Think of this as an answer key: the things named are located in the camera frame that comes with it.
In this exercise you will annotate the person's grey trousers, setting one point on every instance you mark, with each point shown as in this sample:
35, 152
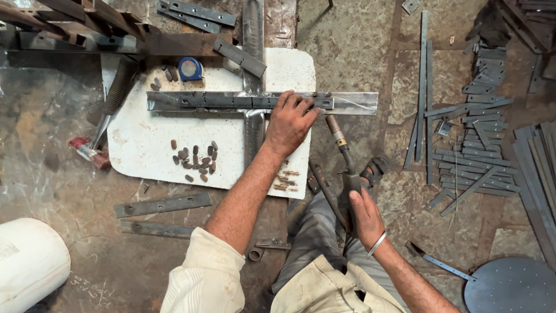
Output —
312, 234

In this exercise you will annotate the person's black sandal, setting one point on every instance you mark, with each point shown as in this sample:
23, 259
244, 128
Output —
376, 168
313, 180

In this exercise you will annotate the small steel bracket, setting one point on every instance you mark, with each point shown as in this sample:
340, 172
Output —
273, 244

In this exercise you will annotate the rusty metal scraps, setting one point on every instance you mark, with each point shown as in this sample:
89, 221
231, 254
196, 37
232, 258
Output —
286, 180

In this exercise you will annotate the pile of brown metal slugs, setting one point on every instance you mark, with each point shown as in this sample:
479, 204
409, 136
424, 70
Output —
195, 161

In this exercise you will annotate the welded steel upright bar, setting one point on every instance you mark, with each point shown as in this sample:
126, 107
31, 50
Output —
253, 26

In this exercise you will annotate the black welding torch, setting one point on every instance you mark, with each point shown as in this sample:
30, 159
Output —
345, 152

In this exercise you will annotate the short rusty pipe piece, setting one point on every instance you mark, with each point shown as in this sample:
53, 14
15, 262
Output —
256, 254

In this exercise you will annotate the white speckled board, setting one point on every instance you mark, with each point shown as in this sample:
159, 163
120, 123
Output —
143, 143

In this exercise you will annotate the small square steel plate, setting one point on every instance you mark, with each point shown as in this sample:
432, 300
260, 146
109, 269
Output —
443, 128
410, 5

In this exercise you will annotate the white plastic drum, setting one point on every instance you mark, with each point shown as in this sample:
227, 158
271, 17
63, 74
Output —
30, 265

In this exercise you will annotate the stack of long flat bars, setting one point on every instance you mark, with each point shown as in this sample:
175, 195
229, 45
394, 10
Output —
538, 174

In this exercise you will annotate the black cloth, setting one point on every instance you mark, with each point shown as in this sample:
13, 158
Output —
491, 24

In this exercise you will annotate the heap of short steel strips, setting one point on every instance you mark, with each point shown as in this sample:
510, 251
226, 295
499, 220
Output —
482, 143

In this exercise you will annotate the rusty steel frame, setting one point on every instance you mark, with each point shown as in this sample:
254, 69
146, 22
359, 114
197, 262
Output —
87, 26

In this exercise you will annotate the person's right hand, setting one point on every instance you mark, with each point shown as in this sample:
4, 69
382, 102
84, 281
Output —
368, 219

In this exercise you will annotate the person's left hand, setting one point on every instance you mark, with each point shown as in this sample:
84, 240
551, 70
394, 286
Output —
289, 126

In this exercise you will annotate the long shiny steel flat bar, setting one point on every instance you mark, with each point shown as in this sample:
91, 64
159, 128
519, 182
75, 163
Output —
352, 103

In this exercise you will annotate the bundle of long thin bars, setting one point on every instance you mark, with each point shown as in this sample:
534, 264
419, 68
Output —
422, 87

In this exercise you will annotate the small cluster of metal slugs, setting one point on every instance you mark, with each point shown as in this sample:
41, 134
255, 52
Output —
167, 76

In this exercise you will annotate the round steel disc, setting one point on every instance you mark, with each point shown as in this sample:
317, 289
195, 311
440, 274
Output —
512, 287

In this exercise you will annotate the stack of dark steel sections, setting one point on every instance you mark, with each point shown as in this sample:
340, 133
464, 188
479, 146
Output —
530, 19

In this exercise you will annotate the person's cream shirt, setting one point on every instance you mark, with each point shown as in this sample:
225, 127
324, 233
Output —
204, 278

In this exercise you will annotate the steel strip with dark tip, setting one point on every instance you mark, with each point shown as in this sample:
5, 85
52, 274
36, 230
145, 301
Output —
438, 262

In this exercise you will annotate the dark steel hinge strip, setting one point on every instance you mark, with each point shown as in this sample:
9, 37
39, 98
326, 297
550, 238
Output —
215, 101
265, 102

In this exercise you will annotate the blue tape measure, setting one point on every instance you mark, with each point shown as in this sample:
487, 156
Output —
190, 68

